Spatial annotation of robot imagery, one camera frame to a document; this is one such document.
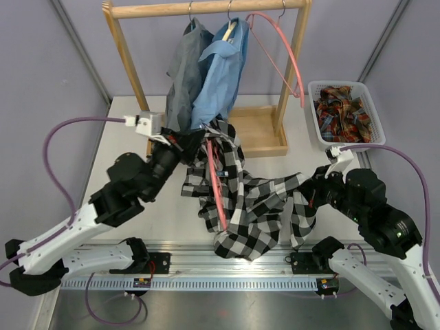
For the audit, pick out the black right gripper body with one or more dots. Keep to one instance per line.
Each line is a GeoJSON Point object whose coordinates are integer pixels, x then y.
{"type": "Point", "coordinates": [326, 188]}

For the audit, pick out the grey shirt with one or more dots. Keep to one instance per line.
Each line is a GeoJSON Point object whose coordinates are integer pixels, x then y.
{"type": "Point", "coordinates": [187, 75]}

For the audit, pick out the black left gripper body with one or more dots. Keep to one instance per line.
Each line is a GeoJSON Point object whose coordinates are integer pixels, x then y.
{"type": "Point", "coordinates": [186, 156]}

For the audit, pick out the wooden hanger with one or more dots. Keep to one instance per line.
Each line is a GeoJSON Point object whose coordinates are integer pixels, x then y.
{"type": "Point", "coordinates": [229, 31]}

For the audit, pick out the blue shirt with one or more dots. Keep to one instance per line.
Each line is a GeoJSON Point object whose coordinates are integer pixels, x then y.
{"type": "Point", "coordinates": [225, 61]}

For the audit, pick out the aluminium mounting rail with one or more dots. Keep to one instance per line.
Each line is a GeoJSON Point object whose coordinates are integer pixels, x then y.
{"type": "Point", "coordinates": [199, 260]}

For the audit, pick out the slotted grey cable duct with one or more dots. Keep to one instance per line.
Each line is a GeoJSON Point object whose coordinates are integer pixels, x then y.
{"type": "Point", "coordinates": [188, 284]}

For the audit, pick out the empty pink hanger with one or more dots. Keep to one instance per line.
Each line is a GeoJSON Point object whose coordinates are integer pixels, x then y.
{"type": "Point", "coordinates": [298, 90]}

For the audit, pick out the black white checkered shirt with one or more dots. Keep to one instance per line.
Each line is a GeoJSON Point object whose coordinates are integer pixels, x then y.
{"type": "Point", "coordinates": [253, 206]}

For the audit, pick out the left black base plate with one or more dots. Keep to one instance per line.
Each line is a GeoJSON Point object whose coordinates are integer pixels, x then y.
{"type": "Point", "coordinates": [159, 262]}

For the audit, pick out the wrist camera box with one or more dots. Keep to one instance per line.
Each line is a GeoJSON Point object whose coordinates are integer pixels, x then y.
{"type": "Point", "coordinates": [149, 124]}
{"type": "Point", "coordinates": [339, 160]}

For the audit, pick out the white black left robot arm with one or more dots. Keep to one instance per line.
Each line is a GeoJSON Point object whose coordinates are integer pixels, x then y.
{"type": "Point", "coordinates": [43, 263]}

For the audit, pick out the wooden clothes rack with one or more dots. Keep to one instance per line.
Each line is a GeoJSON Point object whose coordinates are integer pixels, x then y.
{"type": "Point", "coordinates": [260, 128]}

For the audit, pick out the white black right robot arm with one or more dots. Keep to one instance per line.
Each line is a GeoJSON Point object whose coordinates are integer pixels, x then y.
{"type": "Point", "coordinates": [360, 196]}

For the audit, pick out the red plaid shirt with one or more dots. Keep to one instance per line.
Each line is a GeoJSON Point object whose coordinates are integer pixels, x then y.
{"type": "Point", "coordinates": [342, 118]}

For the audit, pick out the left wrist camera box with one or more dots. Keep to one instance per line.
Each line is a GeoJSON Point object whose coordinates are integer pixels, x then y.
{"type": "Point", "coordinates": [149, 124]}

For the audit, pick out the pink hanger with chrome hook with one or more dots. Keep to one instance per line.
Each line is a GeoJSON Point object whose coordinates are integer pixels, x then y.
{"type": "Point", "coordinates": [216, 186]}

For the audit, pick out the white plastic basket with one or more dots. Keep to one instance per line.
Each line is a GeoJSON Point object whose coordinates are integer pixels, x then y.
{"type": "Point", "coordinates": [359, 90]}

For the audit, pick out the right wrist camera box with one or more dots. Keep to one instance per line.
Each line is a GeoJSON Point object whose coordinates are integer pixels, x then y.
{"type": "Point", "coordinates": [339, 160]}

